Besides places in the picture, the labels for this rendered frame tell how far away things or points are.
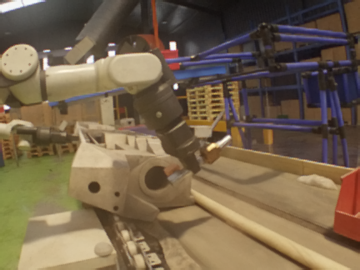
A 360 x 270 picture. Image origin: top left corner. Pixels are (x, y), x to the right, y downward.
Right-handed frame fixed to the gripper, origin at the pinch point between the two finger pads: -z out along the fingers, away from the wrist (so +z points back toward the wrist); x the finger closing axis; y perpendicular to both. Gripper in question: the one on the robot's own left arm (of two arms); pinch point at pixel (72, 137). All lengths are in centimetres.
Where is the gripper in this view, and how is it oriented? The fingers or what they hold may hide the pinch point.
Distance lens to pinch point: 116.1
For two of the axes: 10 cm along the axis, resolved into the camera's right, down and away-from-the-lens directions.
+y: 0.6, -10.0, -0.4
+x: 4.0, 0.7, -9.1
